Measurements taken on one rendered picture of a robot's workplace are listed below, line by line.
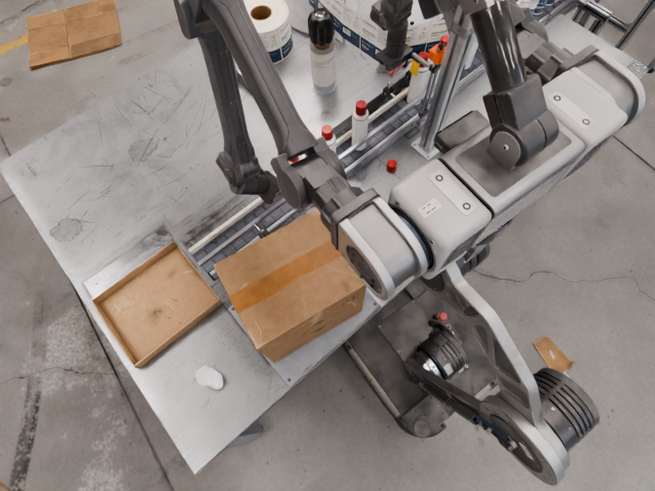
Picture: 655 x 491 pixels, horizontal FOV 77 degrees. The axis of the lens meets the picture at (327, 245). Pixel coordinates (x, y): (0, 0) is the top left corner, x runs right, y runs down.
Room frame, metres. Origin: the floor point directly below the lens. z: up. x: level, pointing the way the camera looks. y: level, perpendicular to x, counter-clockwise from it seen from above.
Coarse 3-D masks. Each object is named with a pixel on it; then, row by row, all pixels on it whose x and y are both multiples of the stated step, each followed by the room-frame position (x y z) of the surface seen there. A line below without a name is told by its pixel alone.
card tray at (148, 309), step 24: (144, 264) 0.50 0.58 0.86; (168, 264) 0.50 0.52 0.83; (192, 264) 0.50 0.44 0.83; (120, 288) 0.43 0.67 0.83; (144, 288) 0.43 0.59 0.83; (168, 288) 0.42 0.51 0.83; (192, 288) 0.41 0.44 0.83; (120, 312) 0.36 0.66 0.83; (144, 312) 0.35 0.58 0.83; (168, 312) 0.34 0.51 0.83; (192, 312) 0.34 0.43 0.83; (120, 336) 0.28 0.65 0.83; (144, 336) 0.28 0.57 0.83; (168, 336) 0.27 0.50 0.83; (144, 360) 0.20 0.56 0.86
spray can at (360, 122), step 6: (360, 102) 0.87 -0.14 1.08; (360, 108) 0.85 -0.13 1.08; (354, 114) 0.86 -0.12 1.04; (360, 114) 0.85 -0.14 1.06; (366, 114) 0.85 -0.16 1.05; (354, 120) 0.85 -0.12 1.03; (360, 120) 0.84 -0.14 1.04; (366, 120) 0.85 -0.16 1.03; (354, 126) 0.85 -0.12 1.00; (360, 126) 0.84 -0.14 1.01; (366, 126) 0.85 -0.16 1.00; (354, 132) 0.85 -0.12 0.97; (360, 132) 0.84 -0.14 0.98; (366, 132) 0.85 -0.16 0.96; (354, 138) 0.85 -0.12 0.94; (360, 138) 0.84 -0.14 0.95; (360, 150) 0.84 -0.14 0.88
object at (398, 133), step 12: (480, 72) 1.16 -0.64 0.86; (468, 84) 1.13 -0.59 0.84; (372, 120) 0.97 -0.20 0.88; (396, 132) 0.90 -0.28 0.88; (384, 144) 0.87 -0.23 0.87; (372, 156) 0.84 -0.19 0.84; (348, 168) 0.78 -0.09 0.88; (312, 204) 0.67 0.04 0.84; (288, 216) 0.61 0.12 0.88; (276, 228) 0.58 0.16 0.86; (252, 240) 0.54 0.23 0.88; (216, 276) 0.44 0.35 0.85
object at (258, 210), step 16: (544, 16) 1.40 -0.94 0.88; (480, 64) 1.17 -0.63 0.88; (384, 112) 0.99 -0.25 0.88; (416, 112) 0.98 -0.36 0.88; (368, 128) 0.93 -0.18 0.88; (384, 128) 0.93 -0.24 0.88; (368, 144) 0.86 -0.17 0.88; (352, 160) 0.80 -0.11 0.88; (256, 208) 0.65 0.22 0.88; (288, 208) 0.64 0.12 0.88; (240, 224) 0.60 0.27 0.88; (272, 224) 0.60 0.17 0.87; (224, 240) 0.55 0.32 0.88; (240, 240) 0.54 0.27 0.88; (224, 256) 0.49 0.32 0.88; (208, 272) 0.45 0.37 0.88
